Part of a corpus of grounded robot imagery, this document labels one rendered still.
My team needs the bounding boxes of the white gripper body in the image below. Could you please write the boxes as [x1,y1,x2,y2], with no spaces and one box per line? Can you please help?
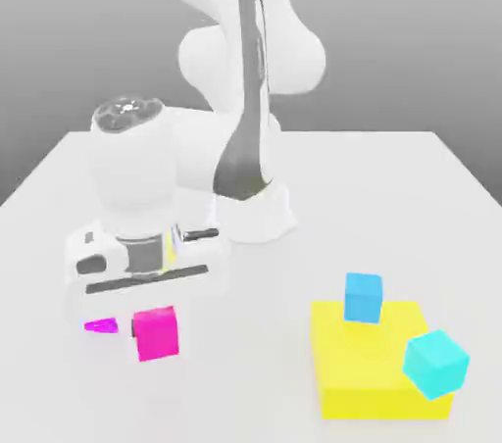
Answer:
[65,252,233,328]

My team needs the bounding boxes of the small magenta cube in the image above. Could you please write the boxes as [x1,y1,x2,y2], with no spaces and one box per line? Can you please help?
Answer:
[130,305,180,364]

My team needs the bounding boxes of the small blue cube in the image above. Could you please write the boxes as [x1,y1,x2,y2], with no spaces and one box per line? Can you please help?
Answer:
[343,271,384,325]

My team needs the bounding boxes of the small cyan cube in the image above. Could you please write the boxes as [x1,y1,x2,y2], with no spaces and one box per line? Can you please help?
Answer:
[401,328,472,402]

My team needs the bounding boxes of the large yellow box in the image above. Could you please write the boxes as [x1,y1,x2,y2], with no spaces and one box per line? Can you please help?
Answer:
[310,300,456,421]

